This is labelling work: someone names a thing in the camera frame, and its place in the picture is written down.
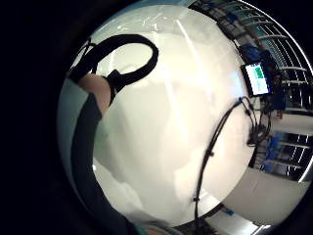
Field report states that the black computer monitor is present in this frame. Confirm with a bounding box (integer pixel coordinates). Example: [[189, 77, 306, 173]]
[[240, 61, 273, 98]]

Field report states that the metal shelf rack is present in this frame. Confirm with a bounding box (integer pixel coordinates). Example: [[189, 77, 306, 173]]
[[190, 0, 312, 74], [252, 129, 313, 183]]

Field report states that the long black cable bundle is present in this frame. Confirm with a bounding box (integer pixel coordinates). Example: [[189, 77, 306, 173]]
[[191, 97, 246, 229]]

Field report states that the black cable cluster with plugs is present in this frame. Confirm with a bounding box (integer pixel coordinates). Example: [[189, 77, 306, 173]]
[[243, 96, 273, 148]]

